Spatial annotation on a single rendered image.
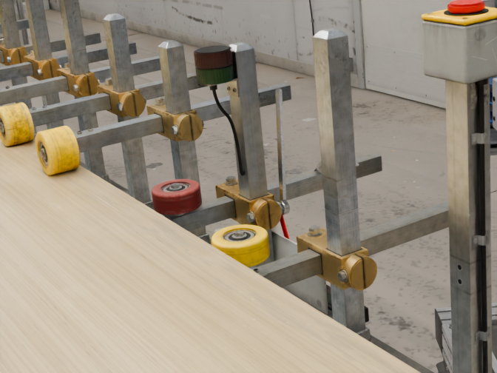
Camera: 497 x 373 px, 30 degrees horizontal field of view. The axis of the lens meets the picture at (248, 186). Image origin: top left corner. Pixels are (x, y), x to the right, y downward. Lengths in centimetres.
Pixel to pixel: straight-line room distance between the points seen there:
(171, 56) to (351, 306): 59
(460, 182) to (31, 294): 56
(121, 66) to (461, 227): 100
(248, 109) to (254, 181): 12
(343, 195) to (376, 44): 424
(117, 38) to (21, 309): 85
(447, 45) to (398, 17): 430
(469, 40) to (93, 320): 54
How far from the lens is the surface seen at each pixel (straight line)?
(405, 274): 325
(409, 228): 147
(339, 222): 132
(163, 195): 149
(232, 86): 149
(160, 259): 127
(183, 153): 174
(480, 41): 103
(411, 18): 525
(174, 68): 170
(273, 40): 648
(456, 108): 107
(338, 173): 130
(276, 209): 153
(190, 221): 153
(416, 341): 284
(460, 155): 109
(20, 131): 189
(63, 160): 166
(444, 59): 105
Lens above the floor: 141
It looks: 20 degrees down
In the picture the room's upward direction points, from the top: 6 degrees counter-clockwise
